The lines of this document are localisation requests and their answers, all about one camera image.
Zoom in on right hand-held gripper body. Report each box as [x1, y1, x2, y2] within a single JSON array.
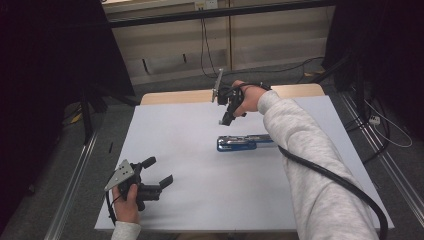
[[211, 68, 248, 118]]

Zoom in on person's left hand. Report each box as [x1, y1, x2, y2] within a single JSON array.
[[111, 183, 141, 225]]

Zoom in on white wall socket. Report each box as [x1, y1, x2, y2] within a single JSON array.
[[194, 0, 220, 11]]

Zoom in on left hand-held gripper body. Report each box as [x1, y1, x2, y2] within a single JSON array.
[[103, 158, 163, 212]]

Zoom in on black cable bundle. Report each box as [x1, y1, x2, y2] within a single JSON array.
[[343, 99, 392, 165]]

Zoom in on blue stapler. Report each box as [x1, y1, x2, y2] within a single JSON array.
[[216, 133, 277, 153]]

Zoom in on black floor cable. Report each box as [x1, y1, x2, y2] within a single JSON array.
[[222, 55, 326, 84]]

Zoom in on thick black gripper cable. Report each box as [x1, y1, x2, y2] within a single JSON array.
[[277, 145, 390, 240]]

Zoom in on person's right hand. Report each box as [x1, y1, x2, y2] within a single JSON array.
[[231, 79, 270, 118]]

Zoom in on white floor cable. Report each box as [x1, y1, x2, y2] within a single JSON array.
[[363, 99, 414, 149]]

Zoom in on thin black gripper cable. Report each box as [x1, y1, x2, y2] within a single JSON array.
[[105, 191, 122, 226]]

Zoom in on black curtain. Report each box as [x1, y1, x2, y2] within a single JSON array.
[[321, 0, 424, 141], [0, 0, 136, 228]]

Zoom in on white table cover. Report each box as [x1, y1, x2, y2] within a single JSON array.
[[94, 95, 395, 233]]

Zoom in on black stand legs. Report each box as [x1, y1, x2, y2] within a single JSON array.
[[79, 87, 141, 146]]

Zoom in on aluminium floor rail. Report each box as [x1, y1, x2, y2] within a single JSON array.
[[43, 132, 99, 240], [338, 91, 424, 219]]

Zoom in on black hanging cable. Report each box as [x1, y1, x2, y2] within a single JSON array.
[[199, 7, 220, 80]]

